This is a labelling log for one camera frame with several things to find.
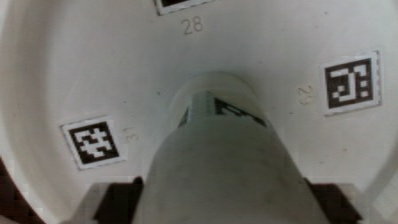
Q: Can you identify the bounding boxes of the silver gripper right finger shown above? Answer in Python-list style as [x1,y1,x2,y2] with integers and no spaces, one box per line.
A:
[306,179,380,224]

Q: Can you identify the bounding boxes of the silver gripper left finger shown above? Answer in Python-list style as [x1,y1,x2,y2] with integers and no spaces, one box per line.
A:
[64,176,144,224]

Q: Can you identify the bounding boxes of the white cylindrical table leg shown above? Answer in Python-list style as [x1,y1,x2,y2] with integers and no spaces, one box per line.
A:
[132,90,331,224]

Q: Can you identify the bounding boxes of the white round table top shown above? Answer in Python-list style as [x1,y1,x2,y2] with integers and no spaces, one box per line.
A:
[0,0,398,224]

